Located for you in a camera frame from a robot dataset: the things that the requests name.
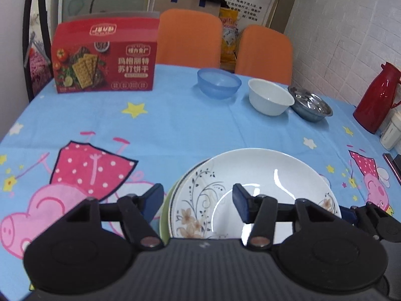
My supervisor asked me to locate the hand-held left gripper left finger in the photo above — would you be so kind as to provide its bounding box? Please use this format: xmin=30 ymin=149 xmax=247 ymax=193
xmin=61 ymin=183 xmax=165 ymax=248

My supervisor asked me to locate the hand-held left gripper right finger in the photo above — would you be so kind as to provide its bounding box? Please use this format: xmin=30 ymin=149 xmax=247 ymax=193
xmin=232 ymin=184 xmax=343 ymax=248

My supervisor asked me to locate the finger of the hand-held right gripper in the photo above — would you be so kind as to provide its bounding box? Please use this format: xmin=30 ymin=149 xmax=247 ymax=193
xmin=341 ymin=203 xmax=401 ymax=244

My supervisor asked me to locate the white floral plate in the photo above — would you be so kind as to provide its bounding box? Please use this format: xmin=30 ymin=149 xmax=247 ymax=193
xmin=169 ymin=148 xmax=342 ymax=247

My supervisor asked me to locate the pale green plate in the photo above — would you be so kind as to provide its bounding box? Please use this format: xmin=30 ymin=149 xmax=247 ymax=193
xmin=158 ymin=191 xmax=172 ymax=244

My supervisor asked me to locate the white plate with dark rim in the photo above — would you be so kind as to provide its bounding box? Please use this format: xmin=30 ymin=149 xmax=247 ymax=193
xmin=167 ymin=158 xmax=209 ymax=214

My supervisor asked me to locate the dark phone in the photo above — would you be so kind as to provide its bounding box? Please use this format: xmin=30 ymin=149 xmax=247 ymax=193
xmin=383 ymin=153 xmax=401 ymax=185

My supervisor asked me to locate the blue cartoon printed tablecloth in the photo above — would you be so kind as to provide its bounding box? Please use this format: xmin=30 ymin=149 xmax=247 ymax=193
xmin=0 ymin=63 xmax=401 ymax=290

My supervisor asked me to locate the white plastic jar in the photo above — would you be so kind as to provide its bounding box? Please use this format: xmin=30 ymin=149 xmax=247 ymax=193
xmin=380 ymin=117 xmax=401 ymax=151

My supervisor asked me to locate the white ceramic bowl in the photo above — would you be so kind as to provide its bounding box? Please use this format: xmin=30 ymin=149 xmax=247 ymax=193
xmin=248 ymin=79 xmax=295 ymax=117

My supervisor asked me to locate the stainless steel bowl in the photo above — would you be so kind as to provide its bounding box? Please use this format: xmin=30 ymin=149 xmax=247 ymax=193
xmin=287 ymin=85 xmax=333 ymax=123

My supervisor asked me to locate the red thermos jug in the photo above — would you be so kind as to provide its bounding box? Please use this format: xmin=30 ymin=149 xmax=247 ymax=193
xmin=353 ymin=62 xmax=401 ymax=134

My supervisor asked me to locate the blue plastic bowl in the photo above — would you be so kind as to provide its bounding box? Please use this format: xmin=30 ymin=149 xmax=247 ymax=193
xmin=197 ymin=68 xmax=242 ymax=100

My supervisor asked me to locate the orange chair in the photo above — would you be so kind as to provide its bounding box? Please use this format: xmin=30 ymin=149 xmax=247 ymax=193
xmin=235 ymin=25 xmax=293 ymax=85
xmin=156 ymin=9 xmax=224 ymax=69

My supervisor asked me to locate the red cracker box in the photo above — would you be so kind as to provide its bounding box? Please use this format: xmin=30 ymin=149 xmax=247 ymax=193
xmin=51 ymin=12 xmax=160 ymax=95

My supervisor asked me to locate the yellow snack bag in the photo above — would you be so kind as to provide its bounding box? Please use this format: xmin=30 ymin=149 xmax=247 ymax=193
xmin=218 ymin=7 xmax=241 ymax=71

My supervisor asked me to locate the pink patterned bag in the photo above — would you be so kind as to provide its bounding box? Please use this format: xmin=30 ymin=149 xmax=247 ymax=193
xmin=27 ymin=34 xmax=52 ymax=95

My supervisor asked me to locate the brown cardboard box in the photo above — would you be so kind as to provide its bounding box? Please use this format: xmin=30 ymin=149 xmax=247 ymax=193
xmin=156 ymin=0 xmax=221 ymax=18

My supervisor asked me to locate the wall poster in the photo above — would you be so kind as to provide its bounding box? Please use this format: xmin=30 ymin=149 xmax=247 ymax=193
xmin=147 ymin=0 xmax=279 ymax=35

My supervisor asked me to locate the black metal frame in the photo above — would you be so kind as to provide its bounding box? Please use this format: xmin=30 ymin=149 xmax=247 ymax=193
xmin=23 ymin=0 xmax=53 ymax=102

